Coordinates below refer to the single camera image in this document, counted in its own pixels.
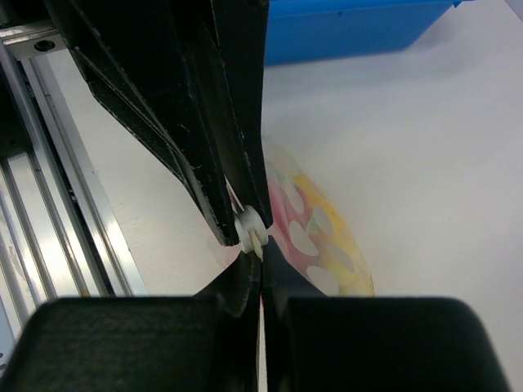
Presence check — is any yellow toy banana bunch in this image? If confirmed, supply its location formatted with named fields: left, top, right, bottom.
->
left=294, top=174, right=375, bottom=296

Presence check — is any blue plastic bin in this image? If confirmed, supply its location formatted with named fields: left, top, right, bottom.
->
left=265, top=0, right=461, bottom=66

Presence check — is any pink toy dragon fruit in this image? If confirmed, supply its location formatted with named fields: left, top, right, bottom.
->
left=268, top=179, right=309, bottom=270

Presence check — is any aluminium mounting rail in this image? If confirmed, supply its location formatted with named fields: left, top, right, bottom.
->
left=1, top=21, right=146, bottom=363

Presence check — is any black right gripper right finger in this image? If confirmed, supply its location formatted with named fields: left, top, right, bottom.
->
left=261, top=240, right=509, bottom=391

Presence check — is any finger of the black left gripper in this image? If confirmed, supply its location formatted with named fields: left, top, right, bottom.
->
left=45, top=1, right=239, bottom=246
left=212, top=1, right=273, bottom=227

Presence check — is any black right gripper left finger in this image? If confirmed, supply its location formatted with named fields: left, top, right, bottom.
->
left=1, top=254, right=261, bottom=391

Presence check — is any clear dotted zip top bag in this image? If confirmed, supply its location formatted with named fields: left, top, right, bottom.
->
left=262, top=136, right=375, bottom=296

